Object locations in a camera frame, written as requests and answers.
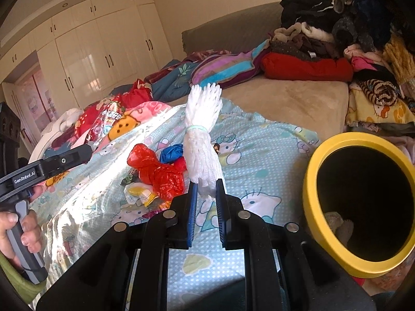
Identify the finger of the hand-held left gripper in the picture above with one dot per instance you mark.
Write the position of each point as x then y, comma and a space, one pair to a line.
69, 157

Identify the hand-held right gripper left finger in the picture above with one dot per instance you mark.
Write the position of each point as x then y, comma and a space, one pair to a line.
192, 213

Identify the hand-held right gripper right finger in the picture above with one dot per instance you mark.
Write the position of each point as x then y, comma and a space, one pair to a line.
221, 213

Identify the colourful snack wrapper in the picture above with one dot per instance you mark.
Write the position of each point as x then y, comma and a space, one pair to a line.
157, 210

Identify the blue rubber glove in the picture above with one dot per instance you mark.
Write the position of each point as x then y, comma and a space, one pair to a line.
171, 154

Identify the yellow-rimmed black bin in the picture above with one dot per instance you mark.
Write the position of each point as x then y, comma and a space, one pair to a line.
309, 184

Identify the person's left forearm green sleeve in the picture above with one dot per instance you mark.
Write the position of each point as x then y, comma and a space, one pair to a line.
14, 281

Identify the white garment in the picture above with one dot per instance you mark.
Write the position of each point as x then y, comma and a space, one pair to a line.
61, 123

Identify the large shiny red snack bag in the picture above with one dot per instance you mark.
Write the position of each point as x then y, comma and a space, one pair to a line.
100, 123

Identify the red plastic bag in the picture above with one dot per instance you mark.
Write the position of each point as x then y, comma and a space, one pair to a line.
162, 178

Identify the white and yellow wrapper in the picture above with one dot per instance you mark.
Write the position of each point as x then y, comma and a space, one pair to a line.
139, 194

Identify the small dark green wrapper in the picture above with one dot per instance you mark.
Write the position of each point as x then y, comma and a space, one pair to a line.
127, 180

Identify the small figure print wrapper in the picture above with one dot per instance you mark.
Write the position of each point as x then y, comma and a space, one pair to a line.
217, 149

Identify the pink cartoon print door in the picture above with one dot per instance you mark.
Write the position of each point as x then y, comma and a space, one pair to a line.
35, 97

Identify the light blue cat print blanket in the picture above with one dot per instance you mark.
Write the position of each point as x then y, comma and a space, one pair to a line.
259, 155

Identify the pink cartoon blanket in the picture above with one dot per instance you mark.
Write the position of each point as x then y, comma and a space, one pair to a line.
142, 116

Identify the crumpled red garment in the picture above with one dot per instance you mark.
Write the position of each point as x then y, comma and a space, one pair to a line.
137, 94

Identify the white wardrobe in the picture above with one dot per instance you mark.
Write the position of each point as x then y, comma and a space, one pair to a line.
87, 48

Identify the beige crumpled foam net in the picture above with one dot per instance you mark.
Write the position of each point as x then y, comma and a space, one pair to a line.
334, 222

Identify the blue floral quilt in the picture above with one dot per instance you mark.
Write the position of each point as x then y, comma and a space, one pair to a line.
171, 81

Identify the beige bed sheet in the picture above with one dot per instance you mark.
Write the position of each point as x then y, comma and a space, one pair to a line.
291, 103

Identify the colourful striped towel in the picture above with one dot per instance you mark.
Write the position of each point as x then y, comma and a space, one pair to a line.
223, 68

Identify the red folded cloth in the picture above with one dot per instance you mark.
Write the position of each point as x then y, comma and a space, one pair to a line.
304, 68

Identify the yellow cartoon print blanket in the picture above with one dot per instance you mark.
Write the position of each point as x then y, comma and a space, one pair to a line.
373, 113

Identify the grey-brown bed headboard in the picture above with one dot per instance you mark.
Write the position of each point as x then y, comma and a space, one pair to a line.
227, 22

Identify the brown striped knit garment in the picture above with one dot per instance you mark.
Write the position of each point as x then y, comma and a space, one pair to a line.
379, 90

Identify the pink fleece garment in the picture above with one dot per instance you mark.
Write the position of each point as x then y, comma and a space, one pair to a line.
363, 60

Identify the mustard fluffy garment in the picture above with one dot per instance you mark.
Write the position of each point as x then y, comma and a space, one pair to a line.
398, 58

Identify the pile of dark clothes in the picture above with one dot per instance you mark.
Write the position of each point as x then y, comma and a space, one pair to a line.
356, 13

